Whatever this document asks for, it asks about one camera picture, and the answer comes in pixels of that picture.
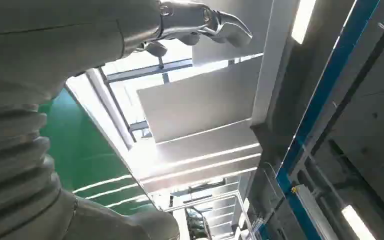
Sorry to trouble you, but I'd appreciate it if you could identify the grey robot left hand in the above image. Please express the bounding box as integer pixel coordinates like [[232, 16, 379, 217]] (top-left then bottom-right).
[[0, 0, 254, 240]]

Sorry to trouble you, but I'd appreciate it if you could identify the ribbed grey left arm sleeve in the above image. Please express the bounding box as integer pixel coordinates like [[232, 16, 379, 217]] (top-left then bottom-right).
[[0, 103, 78, 240]]

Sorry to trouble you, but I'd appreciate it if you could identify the large grey hanging panel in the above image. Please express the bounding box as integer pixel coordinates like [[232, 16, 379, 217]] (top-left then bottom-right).
[[136, 55, 263, 144]]

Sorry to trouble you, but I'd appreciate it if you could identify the small grey hanging panel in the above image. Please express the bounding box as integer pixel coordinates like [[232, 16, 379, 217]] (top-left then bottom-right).
[[191, 0, 274, 66]]

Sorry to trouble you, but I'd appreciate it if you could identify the stepped grey ceiling ledge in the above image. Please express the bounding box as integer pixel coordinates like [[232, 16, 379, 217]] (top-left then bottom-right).
[[127, 119, 263, 194]]

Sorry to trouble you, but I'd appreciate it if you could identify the white ceiling beam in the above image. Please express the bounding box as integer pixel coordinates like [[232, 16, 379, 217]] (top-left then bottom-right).
[[250, 0, 301, 126]]

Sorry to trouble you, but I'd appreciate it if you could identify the long ceiling light strip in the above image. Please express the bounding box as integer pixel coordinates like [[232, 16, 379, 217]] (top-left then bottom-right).
[[341, 204, 378, 240], [290, 0, 317, 45]]

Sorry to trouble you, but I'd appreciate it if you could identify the blue ceiling beam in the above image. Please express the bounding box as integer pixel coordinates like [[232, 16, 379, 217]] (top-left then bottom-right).
[[256, 0, 381, 240]]

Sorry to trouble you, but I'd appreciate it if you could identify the green wall panel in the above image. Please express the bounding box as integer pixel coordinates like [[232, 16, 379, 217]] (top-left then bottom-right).
[[38, 87, 157, 217]]

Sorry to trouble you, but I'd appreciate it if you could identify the silver metal pipe frame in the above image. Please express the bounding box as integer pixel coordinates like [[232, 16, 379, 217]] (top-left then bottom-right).
[[163, 190, 258, 240]]

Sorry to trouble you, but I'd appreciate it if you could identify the white cable duct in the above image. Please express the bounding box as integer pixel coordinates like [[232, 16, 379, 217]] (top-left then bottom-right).
[[291, 184, 341, 240]]

